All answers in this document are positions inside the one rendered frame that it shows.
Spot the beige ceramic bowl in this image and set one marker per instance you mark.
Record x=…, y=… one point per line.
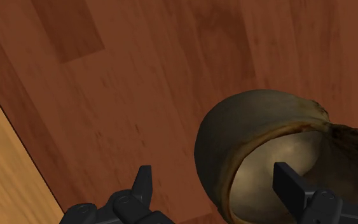
x=237, y=136

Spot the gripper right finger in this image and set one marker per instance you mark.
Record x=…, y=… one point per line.
x=309, y=198

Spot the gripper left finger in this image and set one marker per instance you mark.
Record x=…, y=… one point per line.
x=136, y=198

